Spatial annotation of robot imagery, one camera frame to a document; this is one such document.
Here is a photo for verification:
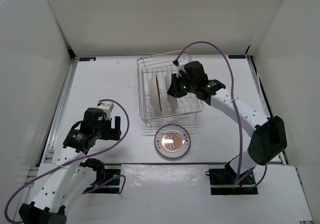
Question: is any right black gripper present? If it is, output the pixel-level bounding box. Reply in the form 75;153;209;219
167;72;197;98

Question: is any flower pattern plate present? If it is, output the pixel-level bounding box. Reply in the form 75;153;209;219
164;67;178;108

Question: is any orange sunburst plate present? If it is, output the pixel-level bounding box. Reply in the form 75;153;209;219
154;124;192;160

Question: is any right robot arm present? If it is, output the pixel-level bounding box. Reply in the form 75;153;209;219
167;60;288;184

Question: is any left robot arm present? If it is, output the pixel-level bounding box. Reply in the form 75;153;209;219
18;102;121;223

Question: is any left white plate in rack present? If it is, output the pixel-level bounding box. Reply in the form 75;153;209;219
148;74;162;113

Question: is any right corner label sticker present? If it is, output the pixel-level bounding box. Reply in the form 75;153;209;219
228;55;246;59

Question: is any corner label sticker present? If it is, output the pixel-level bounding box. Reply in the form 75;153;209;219
79;57;96;62
228;55;246;59

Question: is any left corner label sticker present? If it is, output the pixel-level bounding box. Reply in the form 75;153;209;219
79;57;96;62

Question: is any metal wire dish rack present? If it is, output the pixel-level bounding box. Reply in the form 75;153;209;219
136;49;204;127

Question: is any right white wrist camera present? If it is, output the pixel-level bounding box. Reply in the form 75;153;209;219
173;59;189;78

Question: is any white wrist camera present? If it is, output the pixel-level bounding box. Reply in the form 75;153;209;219
173;59;189;78
97;101;114;120

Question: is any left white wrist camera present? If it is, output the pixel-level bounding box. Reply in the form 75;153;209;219
97;101;114;120

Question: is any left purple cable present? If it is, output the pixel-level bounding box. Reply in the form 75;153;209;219
4;98;130;222

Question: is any purple cable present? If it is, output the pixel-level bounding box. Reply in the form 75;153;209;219
4;98;130;222
172;41;268;188

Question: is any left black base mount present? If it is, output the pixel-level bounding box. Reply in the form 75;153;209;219
85;164;121;194

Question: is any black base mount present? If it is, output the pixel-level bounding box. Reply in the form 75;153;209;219
205;168;258;195
85;164;121;194

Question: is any aluminium table edge rail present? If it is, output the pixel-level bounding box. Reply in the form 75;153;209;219
26;58;78;182

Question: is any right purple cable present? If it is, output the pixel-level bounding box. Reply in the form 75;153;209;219
172;41;268;188

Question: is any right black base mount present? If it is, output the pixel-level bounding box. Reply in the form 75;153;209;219
205;168;258;195

